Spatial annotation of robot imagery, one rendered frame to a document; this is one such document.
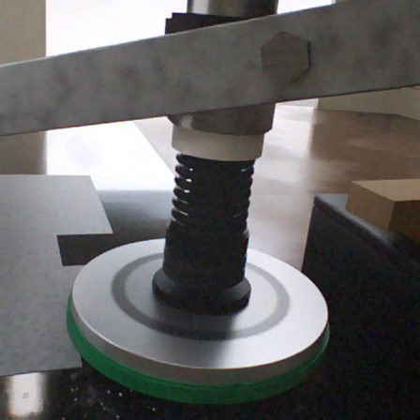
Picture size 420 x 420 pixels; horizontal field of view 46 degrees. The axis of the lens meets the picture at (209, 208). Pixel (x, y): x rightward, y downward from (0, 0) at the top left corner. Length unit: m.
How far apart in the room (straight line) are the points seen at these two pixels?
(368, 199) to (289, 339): 0.48
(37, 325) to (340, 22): 0.31
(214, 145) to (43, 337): 0.20
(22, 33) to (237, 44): 7.35
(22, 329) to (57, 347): 0.04
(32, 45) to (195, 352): 7.37
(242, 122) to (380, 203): 0.49
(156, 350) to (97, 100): 0.17
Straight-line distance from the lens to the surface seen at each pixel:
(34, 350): 0.40
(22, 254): 0.55
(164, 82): 0.33
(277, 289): 0.45
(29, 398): 0.38
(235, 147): 0.35
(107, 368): 0.37
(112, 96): 0.35
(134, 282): 0.43
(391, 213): 0.79
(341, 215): 0.99
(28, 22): 7.64
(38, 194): 0.72
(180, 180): 0.38
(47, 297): 0.47
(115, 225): 0.62
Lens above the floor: 1.03
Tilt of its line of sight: 19 degrees down
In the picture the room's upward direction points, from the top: 6 degrees clockwise
